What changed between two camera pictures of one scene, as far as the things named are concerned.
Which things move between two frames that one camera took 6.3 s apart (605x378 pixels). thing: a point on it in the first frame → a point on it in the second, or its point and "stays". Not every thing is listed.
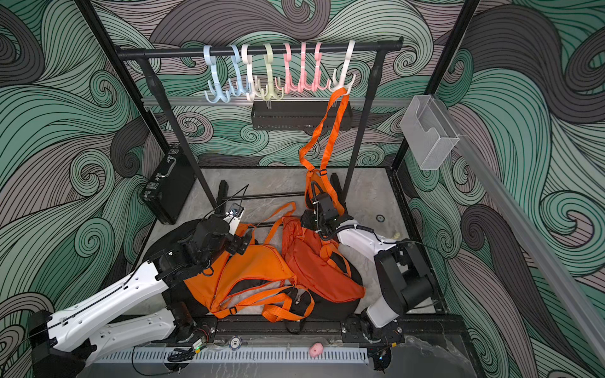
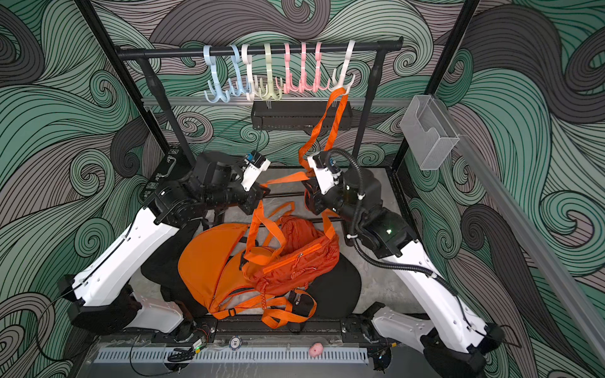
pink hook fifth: x=288 y=84 stays
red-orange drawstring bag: x=317 y=265 → x=278 y=262
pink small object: x=316 y=350 stays
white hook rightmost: x=343 y=83 stays
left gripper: x=235 y=246 → x=251 y=196
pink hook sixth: x=303 y=85 stays
